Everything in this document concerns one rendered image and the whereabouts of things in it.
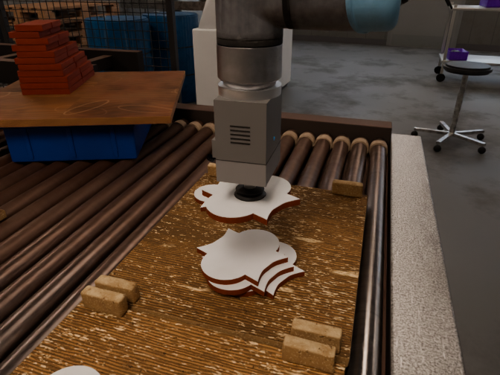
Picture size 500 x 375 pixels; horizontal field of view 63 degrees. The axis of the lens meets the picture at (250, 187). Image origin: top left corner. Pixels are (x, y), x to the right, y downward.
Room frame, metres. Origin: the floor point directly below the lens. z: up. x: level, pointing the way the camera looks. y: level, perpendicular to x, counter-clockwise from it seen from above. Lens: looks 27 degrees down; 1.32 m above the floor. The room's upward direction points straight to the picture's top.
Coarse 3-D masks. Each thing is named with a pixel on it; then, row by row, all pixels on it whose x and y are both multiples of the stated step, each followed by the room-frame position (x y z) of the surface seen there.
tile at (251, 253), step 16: (224, 240) 0.51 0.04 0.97; (240, 240) 0.51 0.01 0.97; (256, 240) 0.51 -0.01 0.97; (272, 240) 0.51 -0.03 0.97; (208, 256) 0.47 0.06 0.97; (224, 256) 0.47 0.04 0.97; (240, 256) 0.47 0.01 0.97; (256, 256) 0.47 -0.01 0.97; (272, 256) 0.47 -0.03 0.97; (208, 272) 0.44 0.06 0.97; (224, 272) 0.44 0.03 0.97; (240, 272) 0.44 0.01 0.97; (256, 272) 0.44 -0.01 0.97
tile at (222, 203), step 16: (272, 176) 0.54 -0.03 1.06; (208, 192) 0.49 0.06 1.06; (224, 192) 0.49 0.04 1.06; (272, 192) 0.49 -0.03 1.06; (288, 192) 0.49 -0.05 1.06; (208, 208) 0.45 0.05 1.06; (224, 208) 0.45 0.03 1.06; (240, 208) 0.45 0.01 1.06; (256, 208) 0.45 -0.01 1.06; (272, 208) 0.45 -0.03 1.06
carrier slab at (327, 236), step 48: (192, 192) 0.72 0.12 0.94; (144, 240) 0.56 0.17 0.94; (192, 240) 0.56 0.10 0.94; (288, 240) 0.56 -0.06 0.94; (336, 240) 0.56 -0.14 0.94; (144, 288) 0.44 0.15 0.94; (192, 288) 0.44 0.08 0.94; (288, 288) 0.44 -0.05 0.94; (336, 288) 0.44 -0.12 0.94; (240, 336) 0.36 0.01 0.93
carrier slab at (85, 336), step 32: (64, 320) 0.38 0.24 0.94; (96, 320) 0.38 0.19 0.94; (128, 320) 0.38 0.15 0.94; (160, 320) 0.38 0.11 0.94; (32, 352) 0.33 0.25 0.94; (64, 352) 0.33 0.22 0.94; (96, 352) 0.33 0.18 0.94; (128, 352) 0.33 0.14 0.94; (160, 352) 0.33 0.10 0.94; (192, 352) 0.33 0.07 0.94; (224, 352) 0.33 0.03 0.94; (256, 352) 0.33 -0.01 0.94
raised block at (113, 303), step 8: (88, 288) 0.41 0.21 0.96; (96, 288) 0.41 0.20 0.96; (88, 296) 0.40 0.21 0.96; (96, 296) 0.40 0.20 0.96; (104, 296) 0.39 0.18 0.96; (112, 296) 0.39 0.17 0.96; (120, 296) 0.39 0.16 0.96; (88, 304) 0.40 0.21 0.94; (96, 304) 0.40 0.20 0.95; (104, 304) 0.39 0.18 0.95; (112, 304) 0.39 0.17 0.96; (120, 304) 0.39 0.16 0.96; (112, 312) 0.39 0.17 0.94; (120, 312) 0.38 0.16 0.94
